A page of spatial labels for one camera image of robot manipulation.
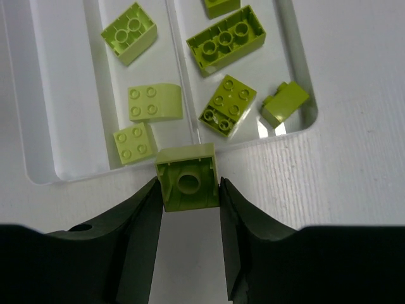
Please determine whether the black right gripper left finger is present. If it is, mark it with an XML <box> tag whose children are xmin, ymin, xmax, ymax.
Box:
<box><xmin>1</xmin><ymin>179</ymin><xmax>163</xmax><ymax>303</ymax></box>

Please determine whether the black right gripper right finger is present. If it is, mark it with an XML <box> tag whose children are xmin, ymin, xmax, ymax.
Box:
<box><xmin>219</xmin><ymin>178</ymin><xmax>404</xmax><ymax>303</ymax></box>

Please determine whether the pale green upside-down square lego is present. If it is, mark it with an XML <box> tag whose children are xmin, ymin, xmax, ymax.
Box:
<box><xmin>155</xmin><ymin>143</ymin><xmax>220</xmax><ymax>212</ymax></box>

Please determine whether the pale green small lego brick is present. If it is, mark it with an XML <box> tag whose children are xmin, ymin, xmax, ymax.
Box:
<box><xmin>113</xmin><ymin>122</ymin><xmax>158</xmax><ymax>165</ymax></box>

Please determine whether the lime green curved studded lego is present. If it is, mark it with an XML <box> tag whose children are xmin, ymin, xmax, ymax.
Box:
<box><xmin>199</xmin><ymin>75</ymin><xmax>257</xmax><ymax>137</ymax></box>

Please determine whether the pale green curved studded lego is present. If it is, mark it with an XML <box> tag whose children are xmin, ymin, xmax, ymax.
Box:
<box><xmin>127</xmin><ymin>83</ymin><xmax>183</xmax><ymax>122</ymax></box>

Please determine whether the lime green small lego brick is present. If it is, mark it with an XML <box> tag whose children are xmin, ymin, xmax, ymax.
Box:
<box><xmin>260</xmin><ymin>81</ymin><xmax>309</xmax><ymax>129</ymax></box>

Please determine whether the lime green long lego brick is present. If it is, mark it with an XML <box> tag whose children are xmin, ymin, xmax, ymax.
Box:
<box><xmin>186</xmin><ymin>5</ymin><xmax>266</xmax><ymax>77</ymax></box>

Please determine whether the pale green upside-down curved lego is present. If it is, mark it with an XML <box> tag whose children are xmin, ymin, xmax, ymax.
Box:
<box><xmin>101</xmin><ymin>2</ymin><xmax>158</xmax><ymax>66</ymax></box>

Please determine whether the lime green upside-down square lego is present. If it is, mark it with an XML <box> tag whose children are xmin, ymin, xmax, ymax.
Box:
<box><xmin>203</xmin><ymin>0</ymin><xmax>240</xmax><ymax>19</ymax></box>

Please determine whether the white sorting tray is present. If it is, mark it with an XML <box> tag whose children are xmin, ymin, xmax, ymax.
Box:
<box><xmin>1</xmin><ymin>1</ymin><xmax>318</xmax><ymax>185</ymax></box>

